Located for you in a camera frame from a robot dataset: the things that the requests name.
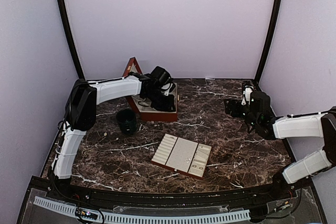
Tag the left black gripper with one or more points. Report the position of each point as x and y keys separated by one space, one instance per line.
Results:
x=168 y=107

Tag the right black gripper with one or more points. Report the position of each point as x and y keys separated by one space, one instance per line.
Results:
x=233 y=102

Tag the dark green cup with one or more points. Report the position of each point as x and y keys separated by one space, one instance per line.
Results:
x=126 y=120

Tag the red jewelry tray cream insert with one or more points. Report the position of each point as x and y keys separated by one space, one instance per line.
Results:
x=173 y=151

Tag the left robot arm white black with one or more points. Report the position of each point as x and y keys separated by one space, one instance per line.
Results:
x=81 y=109

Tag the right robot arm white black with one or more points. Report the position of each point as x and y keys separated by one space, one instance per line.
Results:
x=257 y=114

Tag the red wooden jewelry box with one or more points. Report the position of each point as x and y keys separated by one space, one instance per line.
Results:
x=141 y=103

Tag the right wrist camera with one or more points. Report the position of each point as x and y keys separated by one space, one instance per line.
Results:
x=247 y=89

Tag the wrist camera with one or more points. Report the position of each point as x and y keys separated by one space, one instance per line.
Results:
x=160 y=76
x=247 y=89

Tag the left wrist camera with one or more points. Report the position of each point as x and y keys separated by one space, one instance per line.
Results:
x=160 y=76

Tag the white slotted cable duct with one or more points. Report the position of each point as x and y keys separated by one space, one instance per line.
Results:
x=140 y=215

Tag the black front table rail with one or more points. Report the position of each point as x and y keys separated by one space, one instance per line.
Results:
x=255 y=196

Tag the right black frame post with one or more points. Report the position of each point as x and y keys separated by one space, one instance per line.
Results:
x=268 y=41

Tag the black frame post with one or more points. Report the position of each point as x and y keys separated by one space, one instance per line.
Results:
x=268 y=41
x=70 y=39

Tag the left black frame post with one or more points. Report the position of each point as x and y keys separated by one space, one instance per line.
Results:
x=70 y=39

